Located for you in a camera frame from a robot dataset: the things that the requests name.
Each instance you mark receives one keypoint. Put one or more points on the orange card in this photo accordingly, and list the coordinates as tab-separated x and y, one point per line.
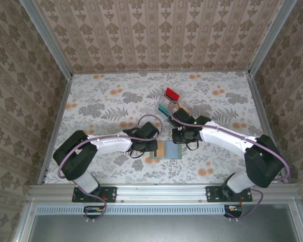
161	150

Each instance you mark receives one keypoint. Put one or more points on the clear acrylic card holder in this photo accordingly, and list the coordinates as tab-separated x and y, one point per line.
183	103

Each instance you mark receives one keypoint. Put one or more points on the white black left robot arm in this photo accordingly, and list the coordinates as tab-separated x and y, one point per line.
108	143

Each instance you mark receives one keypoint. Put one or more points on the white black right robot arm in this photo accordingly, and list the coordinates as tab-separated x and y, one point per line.
229	141

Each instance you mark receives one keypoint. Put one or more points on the light blue card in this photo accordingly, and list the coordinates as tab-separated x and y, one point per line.
173	150

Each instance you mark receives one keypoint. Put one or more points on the teal card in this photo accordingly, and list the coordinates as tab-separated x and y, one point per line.
163	110

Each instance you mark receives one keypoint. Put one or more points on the aluminium front beam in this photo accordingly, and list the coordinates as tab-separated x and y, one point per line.
161	192

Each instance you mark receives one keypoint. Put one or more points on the floral patterned table cover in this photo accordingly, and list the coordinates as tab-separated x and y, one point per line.
103	100

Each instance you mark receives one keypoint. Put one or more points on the grey metal panel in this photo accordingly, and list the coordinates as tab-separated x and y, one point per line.
154	229

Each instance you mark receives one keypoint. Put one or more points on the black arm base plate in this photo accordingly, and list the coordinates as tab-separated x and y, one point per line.
214	194
108	194

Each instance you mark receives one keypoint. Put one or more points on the aluminium side rail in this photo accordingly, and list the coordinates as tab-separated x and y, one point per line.
262	108
55	128

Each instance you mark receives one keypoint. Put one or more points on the aluminium frame post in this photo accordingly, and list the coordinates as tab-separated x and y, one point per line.
48	40
270	35

